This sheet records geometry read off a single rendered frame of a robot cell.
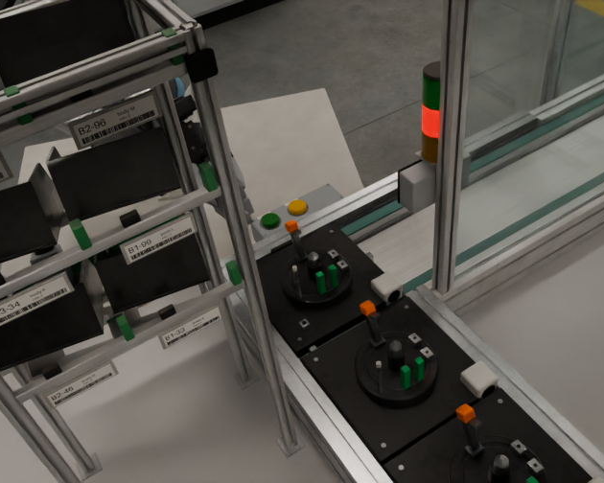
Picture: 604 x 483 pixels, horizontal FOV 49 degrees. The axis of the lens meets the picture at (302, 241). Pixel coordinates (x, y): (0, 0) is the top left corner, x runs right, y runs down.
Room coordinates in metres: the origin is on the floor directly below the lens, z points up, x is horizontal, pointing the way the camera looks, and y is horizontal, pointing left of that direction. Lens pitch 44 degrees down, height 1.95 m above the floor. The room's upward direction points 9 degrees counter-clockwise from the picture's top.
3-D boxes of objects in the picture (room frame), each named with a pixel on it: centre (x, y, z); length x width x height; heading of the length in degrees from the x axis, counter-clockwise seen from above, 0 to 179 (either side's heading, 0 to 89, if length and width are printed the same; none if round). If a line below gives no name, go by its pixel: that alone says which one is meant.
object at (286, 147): (1.36, 0.29, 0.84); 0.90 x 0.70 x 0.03; 94
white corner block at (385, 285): (0.83, -0.15, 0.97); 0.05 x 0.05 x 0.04; 25
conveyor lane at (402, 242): (0.99, -0.30, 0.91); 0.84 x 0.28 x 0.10; 115
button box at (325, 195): (1.11, 0.00, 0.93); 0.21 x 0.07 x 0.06; 115
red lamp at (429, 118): (0.85, -0.24, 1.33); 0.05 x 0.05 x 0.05
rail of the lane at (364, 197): (1.13, -0.20, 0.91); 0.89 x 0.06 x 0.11; 115
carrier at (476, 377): (0.65, -0.13, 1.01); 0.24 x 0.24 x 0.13; 25
